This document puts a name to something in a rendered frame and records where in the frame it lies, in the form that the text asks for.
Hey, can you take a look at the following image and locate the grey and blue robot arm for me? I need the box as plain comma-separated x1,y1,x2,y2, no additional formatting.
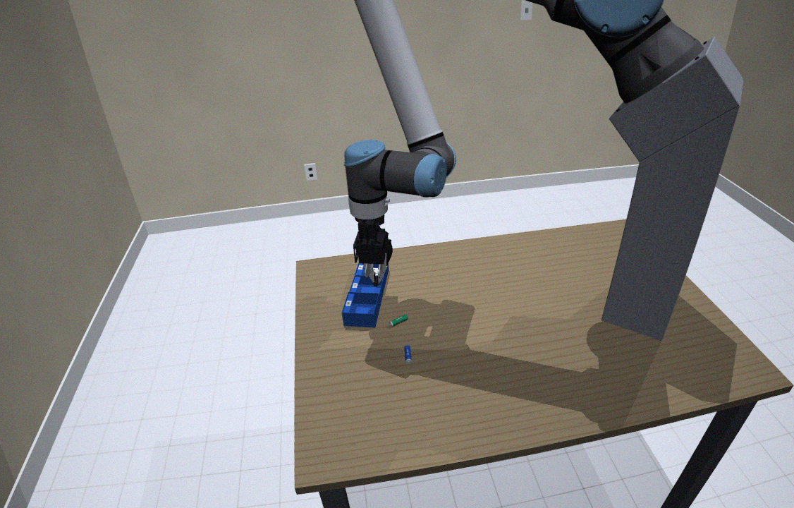
344,0,704,221

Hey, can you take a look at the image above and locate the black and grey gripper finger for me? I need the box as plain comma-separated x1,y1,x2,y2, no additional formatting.
377,239,393,283
363,263,376,282

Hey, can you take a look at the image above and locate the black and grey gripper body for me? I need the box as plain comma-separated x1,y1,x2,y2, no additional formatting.
353,215,389,264

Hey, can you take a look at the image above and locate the green aa battery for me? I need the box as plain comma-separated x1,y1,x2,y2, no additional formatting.
389,315,408,327

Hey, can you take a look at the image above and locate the blue three-compartment bin rack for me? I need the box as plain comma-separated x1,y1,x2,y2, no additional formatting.
342,263,389,327

